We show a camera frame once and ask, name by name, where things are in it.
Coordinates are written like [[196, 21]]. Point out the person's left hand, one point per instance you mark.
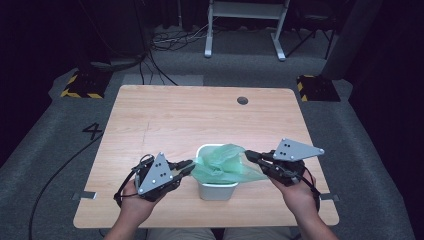
[[136, 206]]

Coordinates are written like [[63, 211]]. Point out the white metal desk frame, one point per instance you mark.
[[245, 20]]

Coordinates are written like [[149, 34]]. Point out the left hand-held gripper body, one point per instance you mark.
[[155, 176]]

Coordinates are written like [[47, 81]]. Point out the green plastic bag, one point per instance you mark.
[[223, 165]]

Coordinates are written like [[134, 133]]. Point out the grey tape strip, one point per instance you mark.
[[330, 197], [85, 195]]

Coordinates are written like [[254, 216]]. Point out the black yellow striped floor plate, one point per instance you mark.
[[85, 85], [316, 88]]

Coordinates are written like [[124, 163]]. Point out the grey column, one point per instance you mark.
[[350, 40]]

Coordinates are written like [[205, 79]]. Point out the person's right hand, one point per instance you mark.
[[296, 200]]

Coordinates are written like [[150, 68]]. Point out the white plastic bin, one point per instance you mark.
[[216, 190]]

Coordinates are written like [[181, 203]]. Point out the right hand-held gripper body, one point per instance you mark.
[[290, 160]]

